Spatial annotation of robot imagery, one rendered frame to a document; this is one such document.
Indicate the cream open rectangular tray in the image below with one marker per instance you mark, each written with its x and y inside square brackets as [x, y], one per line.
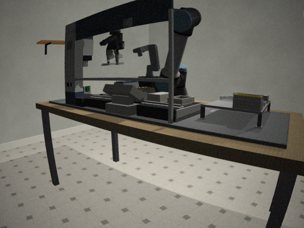
[183, 100]

